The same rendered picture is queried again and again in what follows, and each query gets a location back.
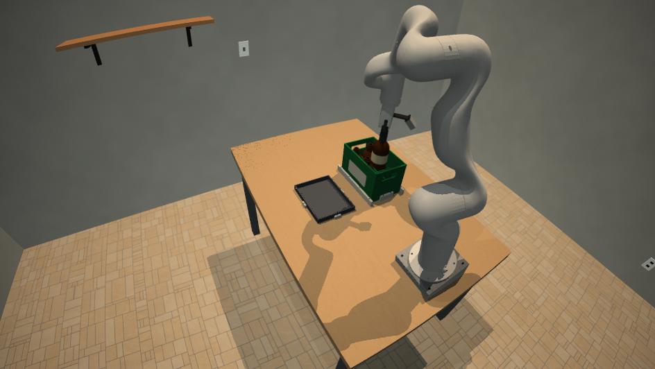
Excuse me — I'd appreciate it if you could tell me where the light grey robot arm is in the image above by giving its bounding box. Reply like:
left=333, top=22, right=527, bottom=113
left=364, top=5, right=492, bottom=282

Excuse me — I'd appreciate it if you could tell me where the green crate with dividers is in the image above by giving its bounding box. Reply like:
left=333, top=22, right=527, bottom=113
left=342, top=137, right=407, bottom=202

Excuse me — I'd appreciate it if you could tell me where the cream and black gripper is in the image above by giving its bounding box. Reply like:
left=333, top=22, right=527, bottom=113
left=378, top=101, right=399, bottom=142

